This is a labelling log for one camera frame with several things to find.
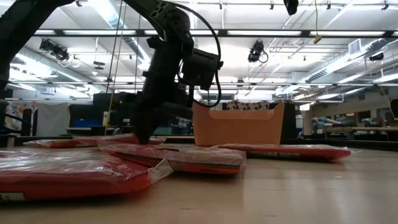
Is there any silver air duct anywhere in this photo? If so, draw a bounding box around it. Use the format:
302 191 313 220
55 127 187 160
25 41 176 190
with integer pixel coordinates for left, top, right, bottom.
303 37 398 84

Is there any white hanging sheet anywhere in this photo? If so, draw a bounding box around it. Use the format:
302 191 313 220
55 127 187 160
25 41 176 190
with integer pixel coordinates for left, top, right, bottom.
36 102 71 137

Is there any black hanging overhead camera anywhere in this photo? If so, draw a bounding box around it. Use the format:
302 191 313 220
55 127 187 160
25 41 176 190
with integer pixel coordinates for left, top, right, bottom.
247 39 269 64

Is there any black ceiling camera cluster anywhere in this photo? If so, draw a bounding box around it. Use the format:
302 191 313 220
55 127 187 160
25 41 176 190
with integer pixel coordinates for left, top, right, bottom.
39 38 71 62

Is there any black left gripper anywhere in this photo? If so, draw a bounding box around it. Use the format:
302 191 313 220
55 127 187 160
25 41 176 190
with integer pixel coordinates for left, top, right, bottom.
134 35 195 146

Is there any orange plastic basket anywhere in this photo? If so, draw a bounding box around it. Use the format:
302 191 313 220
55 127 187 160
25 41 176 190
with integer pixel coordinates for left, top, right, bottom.
192 102 286 147

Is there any yellow hanging cable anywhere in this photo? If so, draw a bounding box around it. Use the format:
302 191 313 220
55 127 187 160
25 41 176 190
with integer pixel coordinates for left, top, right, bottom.
313 0 323 45

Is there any black overhead frame crossbar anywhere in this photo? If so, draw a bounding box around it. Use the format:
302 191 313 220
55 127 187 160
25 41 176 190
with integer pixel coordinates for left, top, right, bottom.
30 29 398 39

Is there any red popcorn bag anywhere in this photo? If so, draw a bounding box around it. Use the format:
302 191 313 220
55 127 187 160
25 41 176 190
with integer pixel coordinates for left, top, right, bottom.
0 148 174 202
216 143 353 162
97 140 248 175
22 133 167 149

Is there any black table edge rail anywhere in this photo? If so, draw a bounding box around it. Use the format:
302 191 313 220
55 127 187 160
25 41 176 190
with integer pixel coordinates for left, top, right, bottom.
0 134 398 152

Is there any patterned red white cloth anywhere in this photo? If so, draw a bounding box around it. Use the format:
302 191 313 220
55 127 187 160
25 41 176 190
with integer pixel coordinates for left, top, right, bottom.
226 100 270 111

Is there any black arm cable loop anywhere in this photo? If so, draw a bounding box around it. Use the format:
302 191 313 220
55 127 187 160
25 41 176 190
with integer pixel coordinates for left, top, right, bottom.
163 0 223 109

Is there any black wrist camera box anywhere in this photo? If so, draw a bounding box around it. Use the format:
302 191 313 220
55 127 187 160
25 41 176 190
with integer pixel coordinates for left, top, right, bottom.
182 49 224 91

